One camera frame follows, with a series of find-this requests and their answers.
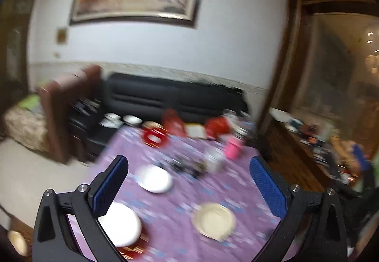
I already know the purple floral tablecloth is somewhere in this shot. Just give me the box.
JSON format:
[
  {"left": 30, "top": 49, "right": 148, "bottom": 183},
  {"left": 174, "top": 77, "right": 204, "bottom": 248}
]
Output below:
[{"left": 83, "top": 127, "right": 280, "bottom": 261}]

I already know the patterned daybed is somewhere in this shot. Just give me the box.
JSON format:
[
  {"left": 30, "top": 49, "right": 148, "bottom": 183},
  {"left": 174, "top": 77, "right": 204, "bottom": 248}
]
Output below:
[{"left": 4, "top": 94, "right": 50, "bottom": 153}]

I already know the brown armchair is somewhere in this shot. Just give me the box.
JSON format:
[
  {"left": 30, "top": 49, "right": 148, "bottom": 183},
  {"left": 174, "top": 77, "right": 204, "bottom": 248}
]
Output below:
[{"left": 39, "top": 64, "right": 102, "bottom": 164}]

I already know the small white foam bowl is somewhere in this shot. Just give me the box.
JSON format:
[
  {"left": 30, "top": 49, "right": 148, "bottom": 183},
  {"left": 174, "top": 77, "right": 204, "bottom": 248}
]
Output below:
[{"left": 98, "top": 202, "right": 142, "bottom": 248}]

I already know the pink knit-sleeved bottle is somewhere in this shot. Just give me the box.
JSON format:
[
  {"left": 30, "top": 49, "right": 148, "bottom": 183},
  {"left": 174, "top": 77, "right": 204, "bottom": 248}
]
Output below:
[{"left": 224, "top": 127, "right": 248, "bottom": 160}]

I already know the red gold-rimmed plate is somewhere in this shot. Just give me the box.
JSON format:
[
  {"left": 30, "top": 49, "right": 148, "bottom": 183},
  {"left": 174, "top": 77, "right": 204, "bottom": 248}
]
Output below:
[{"left": 117, "top": 223, "right": 150, "bottom": 261}]

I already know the small black jar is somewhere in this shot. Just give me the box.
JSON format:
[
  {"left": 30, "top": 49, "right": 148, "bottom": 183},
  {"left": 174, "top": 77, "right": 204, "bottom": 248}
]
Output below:
[{"left": 170, "top": 157, "right": 190, "bottom": 173}]

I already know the cream candle jar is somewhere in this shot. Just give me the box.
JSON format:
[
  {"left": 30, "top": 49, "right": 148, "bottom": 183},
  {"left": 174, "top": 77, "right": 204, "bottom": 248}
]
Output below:
[{"left": 8, "top": 230, "right": 28, "bottom": 257}]

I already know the far red plate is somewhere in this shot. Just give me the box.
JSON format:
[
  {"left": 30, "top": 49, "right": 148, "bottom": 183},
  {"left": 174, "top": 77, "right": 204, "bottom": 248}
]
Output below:
[{"left": 141, "top": 127, "right": 168, "bottom": 148}]

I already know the black sofa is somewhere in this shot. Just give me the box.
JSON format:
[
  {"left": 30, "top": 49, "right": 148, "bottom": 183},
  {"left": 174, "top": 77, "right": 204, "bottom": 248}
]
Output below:
[{"left": 101, "top": 72, "right": 249, "bottom": 124}]

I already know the cream plastic bowl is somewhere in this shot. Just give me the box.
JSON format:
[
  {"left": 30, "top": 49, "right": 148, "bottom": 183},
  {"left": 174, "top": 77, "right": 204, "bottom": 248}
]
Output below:
[{"left": 191, "top": 202, "right": 236, "bottom": 242}]

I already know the white plastic jar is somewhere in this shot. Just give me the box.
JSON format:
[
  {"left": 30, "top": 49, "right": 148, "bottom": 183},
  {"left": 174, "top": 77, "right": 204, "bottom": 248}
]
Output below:
[{"left": 204, "top": 146, "right": 226, "bottom": 173}]

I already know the small wall plaque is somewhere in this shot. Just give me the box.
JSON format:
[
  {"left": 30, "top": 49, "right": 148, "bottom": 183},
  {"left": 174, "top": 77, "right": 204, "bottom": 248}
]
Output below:
[{"left": 56, "top": 27, "right": 68, "bottom": 45}]

